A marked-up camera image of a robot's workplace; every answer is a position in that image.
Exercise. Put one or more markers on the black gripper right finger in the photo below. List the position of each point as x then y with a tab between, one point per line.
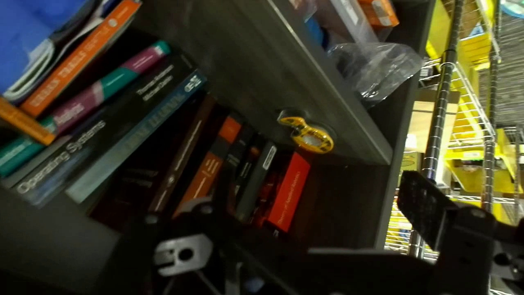
472	245

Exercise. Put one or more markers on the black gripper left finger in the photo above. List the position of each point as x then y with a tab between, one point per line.
203	251

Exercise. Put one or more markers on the orange first aid book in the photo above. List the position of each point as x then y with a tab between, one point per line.
25	124

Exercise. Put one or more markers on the red robotics book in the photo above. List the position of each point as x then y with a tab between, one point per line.
288	192

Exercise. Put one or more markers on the grey spine book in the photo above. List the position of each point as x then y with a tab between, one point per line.
256	181

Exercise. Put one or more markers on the blue machine learning book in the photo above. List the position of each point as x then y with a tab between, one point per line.
103	168

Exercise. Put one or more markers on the black operating systems book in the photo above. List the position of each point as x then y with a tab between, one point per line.
167	78

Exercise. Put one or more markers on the magenta teal analysis book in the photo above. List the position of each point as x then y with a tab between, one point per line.
75	109

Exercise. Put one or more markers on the orange thin book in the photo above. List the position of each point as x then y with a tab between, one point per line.
74	65

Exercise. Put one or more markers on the stacked white boxes blue tape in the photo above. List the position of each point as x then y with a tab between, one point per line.
31	33

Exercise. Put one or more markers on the clear plastic bag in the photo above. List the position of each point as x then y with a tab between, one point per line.
377	69

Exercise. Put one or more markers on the black shelving unit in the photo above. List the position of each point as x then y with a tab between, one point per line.
259	61

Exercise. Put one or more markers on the metal wire rack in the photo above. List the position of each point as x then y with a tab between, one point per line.
460	166

